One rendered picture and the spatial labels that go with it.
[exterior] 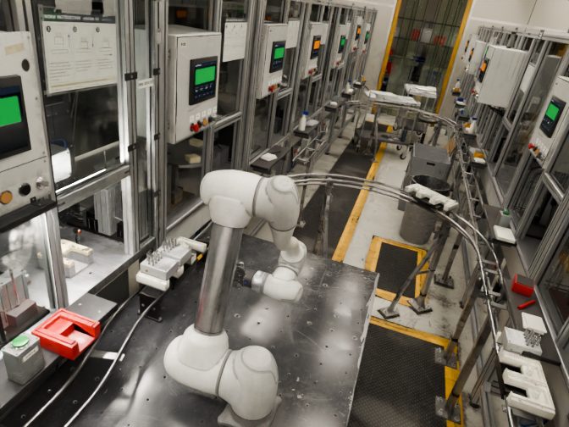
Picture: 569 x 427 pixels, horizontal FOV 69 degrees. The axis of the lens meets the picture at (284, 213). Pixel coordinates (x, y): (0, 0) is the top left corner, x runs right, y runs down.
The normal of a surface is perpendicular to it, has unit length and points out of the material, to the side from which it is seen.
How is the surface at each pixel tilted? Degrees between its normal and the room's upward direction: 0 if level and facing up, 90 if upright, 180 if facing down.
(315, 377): 0
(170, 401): 0
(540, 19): 90
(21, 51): 91
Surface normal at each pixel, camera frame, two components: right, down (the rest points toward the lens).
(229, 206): -0.11, 0.24
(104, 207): -0.30, 0.40
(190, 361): -0.22, 0.04
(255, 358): 0.25, -0.85
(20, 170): 0.94, 0.26
